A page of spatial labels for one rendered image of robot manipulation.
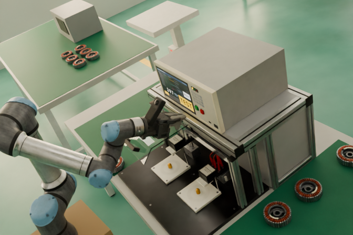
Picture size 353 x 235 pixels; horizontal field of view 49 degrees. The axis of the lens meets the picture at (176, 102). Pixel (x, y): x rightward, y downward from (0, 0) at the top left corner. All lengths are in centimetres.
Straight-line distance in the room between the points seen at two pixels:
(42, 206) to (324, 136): 135
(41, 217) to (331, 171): 126
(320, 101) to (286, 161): 177
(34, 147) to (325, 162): 126
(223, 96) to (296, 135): 43
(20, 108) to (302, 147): 121
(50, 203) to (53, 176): 11
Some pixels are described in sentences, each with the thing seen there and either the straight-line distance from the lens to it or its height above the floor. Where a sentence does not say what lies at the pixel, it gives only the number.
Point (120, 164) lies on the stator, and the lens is 212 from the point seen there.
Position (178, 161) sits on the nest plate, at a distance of 200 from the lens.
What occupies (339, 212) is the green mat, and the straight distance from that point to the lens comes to 174.
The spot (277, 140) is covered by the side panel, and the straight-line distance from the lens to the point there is 168.
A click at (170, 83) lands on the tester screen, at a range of 174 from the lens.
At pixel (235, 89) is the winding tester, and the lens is 153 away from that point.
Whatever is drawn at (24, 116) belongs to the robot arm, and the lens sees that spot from 155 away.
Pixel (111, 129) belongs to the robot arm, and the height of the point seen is 133.
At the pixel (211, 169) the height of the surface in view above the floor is 87.
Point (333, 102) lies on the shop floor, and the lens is 351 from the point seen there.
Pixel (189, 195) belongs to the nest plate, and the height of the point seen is 78.
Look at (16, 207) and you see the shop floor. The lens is 354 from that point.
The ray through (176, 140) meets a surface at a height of 92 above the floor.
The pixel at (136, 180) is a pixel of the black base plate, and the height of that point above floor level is 77.
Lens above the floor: 213
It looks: 34 degrees down
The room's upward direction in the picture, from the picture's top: 17 degrees counter-clockwise
